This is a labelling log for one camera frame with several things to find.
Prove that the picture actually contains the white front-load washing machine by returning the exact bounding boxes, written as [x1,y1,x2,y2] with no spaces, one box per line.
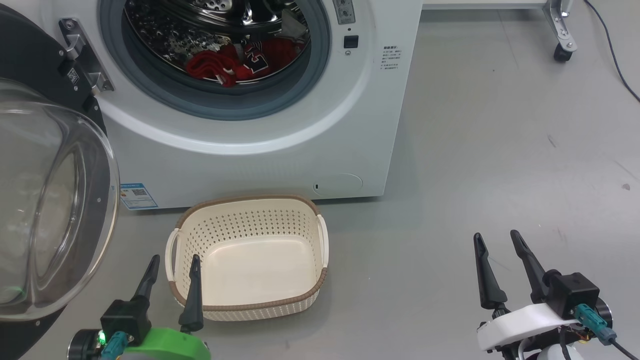
[37,0,424,211]

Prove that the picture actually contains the red sports jersey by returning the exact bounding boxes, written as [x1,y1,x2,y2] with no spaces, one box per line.
[185,37,311,89]

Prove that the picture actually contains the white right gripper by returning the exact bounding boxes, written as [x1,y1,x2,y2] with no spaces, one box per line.
[473,229,576,352]

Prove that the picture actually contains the left teal connector camera cable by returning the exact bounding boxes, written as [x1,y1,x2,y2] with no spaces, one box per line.
[101,331,134,360]

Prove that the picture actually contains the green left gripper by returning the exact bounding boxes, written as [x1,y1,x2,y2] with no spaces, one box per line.
[122,254,212,360]

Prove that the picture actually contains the washing machine glass door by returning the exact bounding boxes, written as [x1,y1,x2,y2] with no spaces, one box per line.
[0,5,121,360]

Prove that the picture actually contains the blue energy label sticker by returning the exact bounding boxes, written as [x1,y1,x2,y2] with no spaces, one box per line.
[120,183,159,211]

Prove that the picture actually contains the white partition panel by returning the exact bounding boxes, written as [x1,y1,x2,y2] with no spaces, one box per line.
[422,0,551,10]

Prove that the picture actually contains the right teal connector camera cable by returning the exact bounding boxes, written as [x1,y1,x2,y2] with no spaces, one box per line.
[574,303,640,360]

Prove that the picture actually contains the black floor cable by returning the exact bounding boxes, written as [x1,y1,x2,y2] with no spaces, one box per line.
[584,0,640,103]

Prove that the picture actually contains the teal connector camera cable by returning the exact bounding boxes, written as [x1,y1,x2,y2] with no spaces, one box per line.
[574,303,640,360]
[101,331,134,360]

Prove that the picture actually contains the cream perforated laundry basket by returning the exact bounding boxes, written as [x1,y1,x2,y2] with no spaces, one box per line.
[165,195,330,322]

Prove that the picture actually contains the grey metal leg with caster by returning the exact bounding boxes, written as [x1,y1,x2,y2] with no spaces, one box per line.
[542,0,578,63]

